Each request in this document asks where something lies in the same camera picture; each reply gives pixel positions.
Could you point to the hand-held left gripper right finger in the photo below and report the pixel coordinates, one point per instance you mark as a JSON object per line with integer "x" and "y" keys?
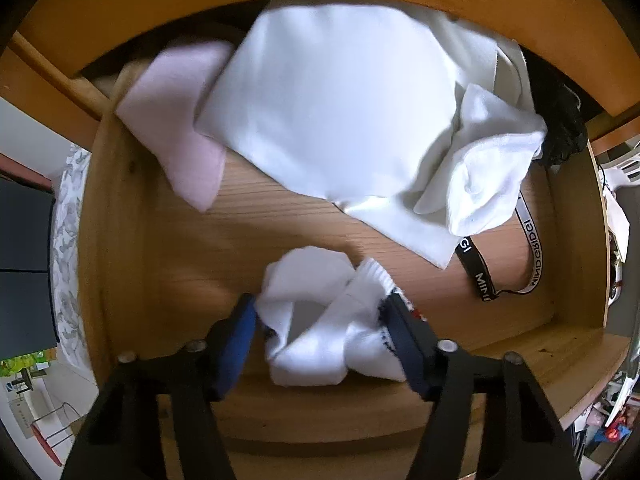
{"x": 407, "y": 345}

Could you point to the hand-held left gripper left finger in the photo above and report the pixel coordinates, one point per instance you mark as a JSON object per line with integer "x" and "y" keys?
{"x": 235, "y": 345}

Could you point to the white sock pair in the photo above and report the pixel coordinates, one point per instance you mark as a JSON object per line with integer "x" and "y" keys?
{"x": 310, "y": 350}

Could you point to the wooden drawer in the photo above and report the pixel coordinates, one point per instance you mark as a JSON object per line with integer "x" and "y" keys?
{"x": 250, "y": 230}
{"x": 150, "y": 0}

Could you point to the white garment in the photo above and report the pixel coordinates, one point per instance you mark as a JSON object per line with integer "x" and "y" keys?
{"x": 340, "y": 110}

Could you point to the black cloth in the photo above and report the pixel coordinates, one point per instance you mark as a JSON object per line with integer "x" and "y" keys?
{"x": 562, "y": 130}

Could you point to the closed wooden drawer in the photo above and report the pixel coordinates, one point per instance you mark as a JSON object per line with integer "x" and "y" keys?
{"x": 150, "y": 0}

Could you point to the black and white lettered band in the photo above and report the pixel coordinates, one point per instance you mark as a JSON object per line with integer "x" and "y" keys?
{"x": 480, "y": 275}

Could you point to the grey floral blanket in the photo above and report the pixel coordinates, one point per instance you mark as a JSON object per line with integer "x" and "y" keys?
{"x": 67, "y": 240}

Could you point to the green printed package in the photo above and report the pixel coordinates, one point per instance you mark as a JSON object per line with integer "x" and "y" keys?
{"x": 22, "y": 364}

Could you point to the light pink folded cloth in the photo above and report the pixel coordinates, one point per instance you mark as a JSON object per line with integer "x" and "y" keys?
{"x": 170, "y": 125}

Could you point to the dark cabinet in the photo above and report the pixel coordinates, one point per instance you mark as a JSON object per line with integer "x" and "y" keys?
{"x": 25, "y": 240}

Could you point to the white lattice basket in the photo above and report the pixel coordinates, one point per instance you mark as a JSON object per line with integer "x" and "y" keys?
{"x": 625, "y": 165}

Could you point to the wooden nightstand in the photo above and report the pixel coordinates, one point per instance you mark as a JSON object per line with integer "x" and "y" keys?
{"x": 30, "y": 80}

